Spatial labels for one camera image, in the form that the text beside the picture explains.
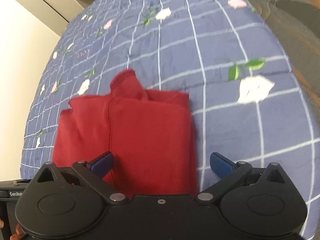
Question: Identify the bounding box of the red knit shirt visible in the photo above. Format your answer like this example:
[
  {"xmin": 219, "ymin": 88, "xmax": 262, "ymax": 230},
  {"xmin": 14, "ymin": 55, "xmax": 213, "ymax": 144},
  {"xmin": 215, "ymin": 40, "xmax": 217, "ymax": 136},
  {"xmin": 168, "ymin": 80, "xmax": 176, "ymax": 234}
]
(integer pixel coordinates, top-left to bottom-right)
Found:
[{"xmin": 53, "ymin": 69, "xmax": 197, "ymax": 196}]

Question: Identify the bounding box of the operator left hand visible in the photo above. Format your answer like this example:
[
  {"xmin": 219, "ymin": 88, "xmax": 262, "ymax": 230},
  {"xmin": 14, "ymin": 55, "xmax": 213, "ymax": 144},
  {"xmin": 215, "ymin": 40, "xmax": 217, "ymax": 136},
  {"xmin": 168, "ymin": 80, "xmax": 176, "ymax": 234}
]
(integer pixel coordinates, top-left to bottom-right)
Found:
[{"xmin": 0, "ymin": 218, "xmax": 25, "ymax": 240}]

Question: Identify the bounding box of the blue plaid floral quilt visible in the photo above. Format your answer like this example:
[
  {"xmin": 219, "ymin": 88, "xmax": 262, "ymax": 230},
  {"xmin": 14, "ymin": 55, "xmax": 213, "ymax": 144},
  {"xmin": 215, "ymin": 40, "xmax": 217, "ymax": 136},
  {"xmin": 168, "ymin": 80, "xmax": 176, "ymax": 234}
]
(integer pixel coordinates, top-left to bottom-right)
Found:
[{"xmin": 20, "ymin": 0, "xmax": 319, "ymax": 239}]

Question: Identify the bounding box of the grey orange quilted bedspread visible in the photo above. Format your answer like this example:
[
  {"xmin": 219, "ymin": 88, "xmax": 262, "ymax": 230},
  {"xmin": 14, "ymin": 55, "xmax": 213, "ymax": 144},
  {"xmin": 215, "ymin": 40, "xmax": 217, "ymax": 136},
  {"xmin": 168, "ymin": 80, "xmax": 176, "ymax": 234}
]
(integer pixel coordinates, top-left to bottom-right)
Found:
[{"xmin": 228, "ymin": 0, "xmax": 320, "ymax": 111}]

